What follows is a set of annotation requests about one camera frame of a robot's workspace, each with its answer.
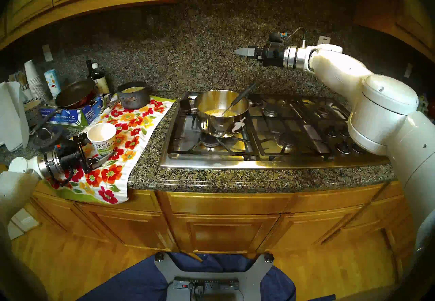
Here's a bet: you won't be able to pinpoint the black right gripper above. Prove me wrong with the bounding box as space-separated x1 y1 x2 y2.
234 41 286 67

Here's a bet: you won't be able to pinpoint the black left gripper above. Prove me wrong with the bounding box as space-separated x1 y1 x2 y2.
51 133 115 175

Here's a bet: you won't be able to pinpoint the green white paper oats cup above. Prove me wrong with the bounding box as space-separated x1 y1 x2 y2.
87 122 117 156

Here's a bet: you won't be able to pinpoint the black handled metal spoon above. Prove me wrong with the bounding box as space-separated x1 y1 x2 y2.
221 82 257 116

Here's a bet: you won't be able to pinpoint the stainless steel pot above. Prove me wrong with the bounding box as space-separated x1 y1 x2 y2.
179 89 252 138

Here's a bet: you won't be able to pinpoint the blue foil box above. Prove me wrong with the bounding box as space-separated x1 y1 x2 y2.
38 95 106 127

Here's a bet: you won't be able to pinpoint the floral kitchen towel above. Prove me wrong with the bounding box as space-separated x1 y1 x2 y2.
48 96 175 205

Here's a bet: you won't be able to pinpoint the dark frying pan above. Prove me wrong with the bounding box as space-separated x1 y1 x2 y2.
30 79 97 136

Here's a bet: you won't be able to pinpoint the small dark saucepan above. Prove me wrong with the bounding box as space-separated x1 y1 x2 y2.
108 82 151 110

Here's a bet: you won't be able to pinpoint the white capped dark bottle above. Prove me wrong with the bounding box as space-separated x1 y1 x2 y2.
91 63 110 94

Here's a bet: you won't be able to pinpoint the dark patterned container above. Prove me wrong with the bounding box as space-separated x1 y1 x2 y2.
23 99 43 127

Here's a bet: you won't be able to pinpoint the patterned paper cup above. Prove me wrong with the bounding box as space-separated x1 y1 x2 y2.
44 69 62 97

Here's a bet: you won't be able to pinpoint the white paper towel roll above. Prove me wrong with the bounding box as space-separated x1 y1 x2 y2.
0 81 30 152

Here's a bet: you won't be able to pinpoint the white utensil cup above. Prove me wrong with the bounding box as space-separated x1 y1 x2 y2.
14 70 34 100

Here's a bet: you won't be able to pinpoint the steel gas cooktop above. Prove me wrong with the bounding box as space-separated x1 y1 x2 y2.
159 91 391 170

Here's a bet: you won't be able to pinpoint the stack of white cups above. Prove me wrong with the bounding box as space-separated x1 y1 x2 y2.
24 60 50 102

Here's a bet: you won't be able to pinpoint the blue cloth cover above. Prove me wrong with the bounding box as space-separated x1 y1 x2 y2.
78 253 335 301

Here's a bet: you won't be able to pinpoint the wooden lower cabinets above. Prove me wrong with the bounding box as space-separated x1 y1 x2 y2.
27 174 418 280

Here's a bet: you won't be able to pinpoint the grey power strip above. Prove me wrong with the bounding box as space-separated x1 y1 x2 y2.
173 278 240 290

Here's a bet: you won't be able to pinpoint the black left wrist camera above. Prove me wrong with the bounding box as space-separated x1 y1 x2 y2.
54 141 80 154

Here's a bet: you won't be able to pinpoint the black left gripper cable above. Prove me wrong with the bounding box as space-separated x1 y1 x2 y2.
48 168 74 187

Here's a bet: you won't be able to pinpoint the braided right gripper cable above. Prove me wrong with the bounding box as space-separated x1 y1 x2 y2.
282 27 306 47

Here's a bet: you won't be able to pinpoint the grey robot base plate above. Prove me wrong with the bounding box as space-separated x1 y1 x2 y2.
155 253 274 301

